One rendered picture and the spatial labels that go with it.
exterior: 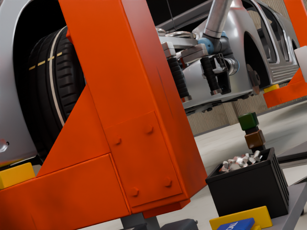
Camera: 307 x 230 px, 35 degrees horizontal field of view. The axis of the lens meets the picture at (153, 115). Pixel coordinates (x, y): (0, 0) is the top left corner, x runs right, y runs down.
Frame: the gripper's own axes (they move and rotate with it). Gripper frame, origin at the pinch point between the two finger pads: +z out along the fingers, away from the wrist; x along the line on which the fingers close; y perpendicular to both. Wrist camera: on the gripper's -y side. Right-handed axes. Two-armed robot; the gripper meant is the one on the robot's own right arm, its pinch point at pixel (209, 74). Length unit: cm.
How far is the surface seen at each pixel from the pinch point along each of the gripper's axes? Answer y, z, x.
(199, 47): 10.6, 2.5, 0.6
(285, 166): -55, -84, -3
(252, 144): -25, 60, 23
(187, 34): 16.6, 4.9, -1.7
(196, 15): 86, -321, -92
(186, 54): 9.8, 2.6, -5.4
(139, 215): -42, 22, -37
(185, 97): -6.8, 36.0, 1.1
